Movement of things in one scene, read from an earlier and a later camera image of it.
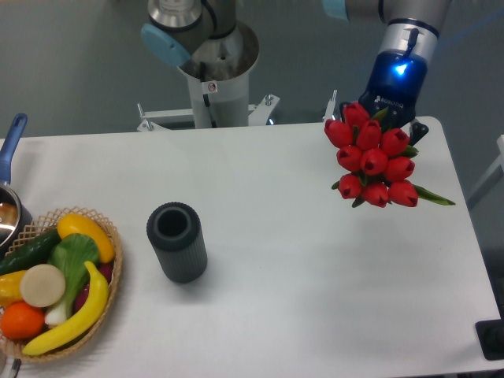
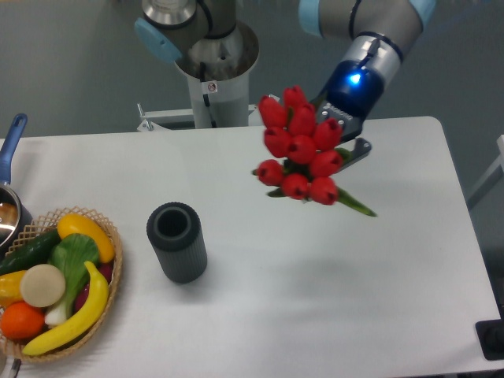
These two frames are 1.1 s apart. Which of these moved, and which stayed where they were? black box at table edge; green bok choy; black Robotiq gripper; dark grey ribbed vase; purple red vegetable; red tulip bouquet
Moved: red tulip bouquet; black Robotiq gripper
Stayed: green bok choy; purple red vegetable; black box at table edge; dark grey ribbed vase
